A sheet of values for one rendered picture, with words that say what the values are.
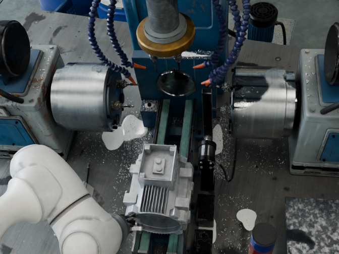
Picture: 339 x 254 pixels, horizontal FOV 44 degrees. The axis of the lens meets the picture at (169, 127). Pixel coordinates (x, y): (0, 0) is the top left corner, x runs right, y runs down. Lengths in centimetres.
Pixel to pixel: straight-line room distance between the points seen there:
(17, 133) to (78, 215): 81
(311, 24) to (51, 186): 277
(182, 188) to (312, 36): 221
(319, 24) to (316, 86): 201
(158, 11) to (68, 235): 67
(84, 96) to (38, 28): 92
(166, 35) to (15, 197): 66
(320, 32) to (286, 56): 136
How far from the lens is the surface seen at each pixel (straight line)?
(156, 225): 138
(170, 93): 163
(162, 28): 126
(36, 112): 150
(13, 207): 86
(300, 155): 153
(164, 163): 127
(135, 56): 152
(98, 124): 148
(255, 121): 139
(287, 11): 347
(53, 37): 224
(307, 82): 142
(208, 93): 125
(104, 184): 164
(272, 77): 141
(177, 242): 138
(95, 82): 145
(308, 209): 145
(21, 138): 165
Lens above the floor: 221
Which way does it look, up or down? 55 degrees down
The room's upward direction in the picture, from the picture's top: 9 degrees counter-clockwise
